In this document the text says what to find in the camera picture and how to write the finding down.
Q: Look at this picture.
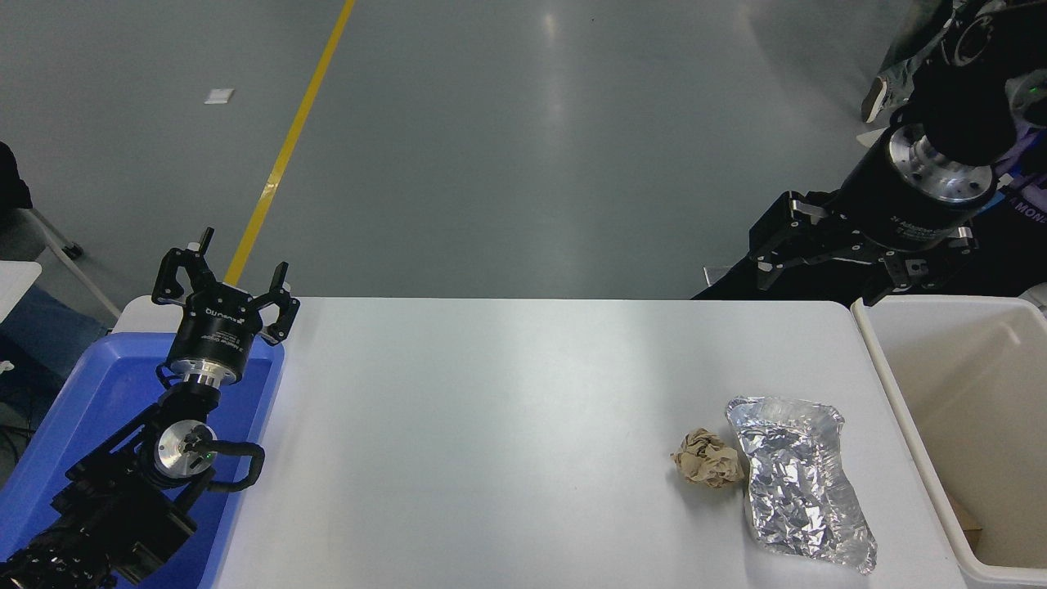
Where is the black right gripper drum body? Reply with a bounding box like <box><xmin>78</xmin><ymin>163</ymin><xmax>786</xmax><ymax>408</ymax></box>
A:
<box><xmin>834</xmin><ymin>131</ymin><xmax>995</xmax><ymax>251</ymax></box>

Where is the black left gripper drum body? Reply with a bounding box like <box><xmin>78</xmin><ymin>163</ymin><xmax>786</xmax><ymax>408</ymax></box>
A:
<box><xmin>168</xmin><ymin>284</ymin><xmax>265</xmax><ymax>375</ymax></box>

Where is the silver foil tray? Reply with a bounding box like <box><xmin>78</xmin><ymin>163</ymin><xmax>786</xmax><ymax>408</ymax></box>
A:
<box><xmin>726</xmin><ymin>396</ymin><xmax>878</xmax><ymax>575</ymax></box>

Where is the person in black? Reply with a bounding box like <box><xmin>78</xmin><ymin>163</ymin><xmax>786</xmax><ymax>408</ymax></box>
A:
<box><xmin>691</xmin><ymin>139</ymin><xmax>1047</xmax><ymax>300</ymax></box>

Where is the blue plastic tray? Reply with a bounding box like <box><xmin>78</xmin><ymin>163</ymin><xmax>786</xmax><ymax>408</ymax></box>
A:
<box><xmin>0</xmin><ymin>331</ymin><xmax>285</xmax><ymax>589</ymax></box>

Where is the blue fabric bundle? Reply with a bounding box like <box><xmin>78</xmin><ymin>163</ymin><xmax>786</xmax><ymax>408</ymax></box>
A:
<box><xmin>0</xmin><ymin>285</ymin><xmax>111</xmax><ymax>410</ymax></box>

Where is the person standing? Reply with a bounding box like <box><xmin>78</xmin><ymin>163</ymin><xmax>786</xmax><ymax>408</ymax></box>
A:
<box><xmin>861</xmin><ymin>0</ymin><xmax>958</xmax><ymax>124</ymax></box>

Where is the large pale plastic bin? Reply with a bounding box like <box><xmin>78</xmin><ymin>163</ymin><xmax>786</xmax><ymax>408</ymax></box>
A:
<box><xmin>851</xmin><ymin>294</ymin><xmax>1047</xmax><ymax>589</ymax></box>

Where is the small white side table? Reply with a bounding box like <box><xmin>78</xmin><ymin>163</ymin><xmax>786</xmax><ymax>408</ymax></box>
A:
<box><xmin>0</xmin><ymin>260</ymin><xmax>43</xmax><ymax>324</ymax></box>

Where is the person at edge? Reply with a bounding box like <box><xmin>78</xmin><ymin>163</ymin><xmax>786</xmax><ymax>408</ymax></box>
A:
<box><xmin>0</xmin><ymin>141</ymin><xmax>34</xmax><ymax>230</ymax></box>

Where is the crumpled tan paper ball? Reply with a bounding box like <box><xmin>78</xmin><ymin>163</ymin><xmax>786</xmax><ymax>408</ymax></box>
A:
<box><xmin>671</xmin><ymin>428</ymin><xmax>747</xmax><ymax>490</ymax></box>

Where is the grey metal chair frame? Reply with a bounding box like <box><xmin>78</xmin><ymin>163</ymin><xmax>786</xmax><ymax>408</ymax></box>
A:
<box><xmin>12</xmin><ymin>205</ymin><xmax>122</xmax><ymax>320</ymax></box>

